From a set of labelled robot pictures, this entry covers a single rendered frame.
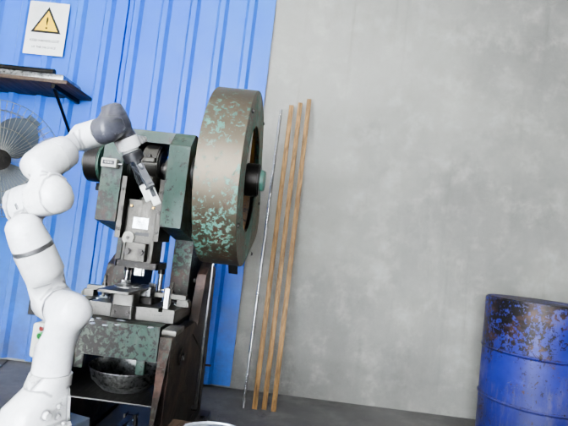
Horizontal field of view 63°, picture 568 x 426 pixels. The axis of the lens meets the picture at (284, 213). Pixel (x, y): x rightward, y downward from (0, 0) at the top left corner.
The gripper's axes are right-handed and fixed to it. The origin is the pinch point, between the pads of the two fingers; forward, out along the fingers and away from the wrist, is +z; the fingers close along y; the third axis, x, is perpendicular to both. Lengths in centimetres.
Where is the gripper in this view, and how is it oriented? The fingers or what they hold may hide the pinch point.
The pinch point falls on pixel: (152, 199)
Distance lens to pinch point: 188.9
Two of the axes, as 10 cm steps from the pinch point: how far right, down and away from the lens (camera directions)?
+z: 3.1, 9.0, 3.1
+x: 8.2, -4.1, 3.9
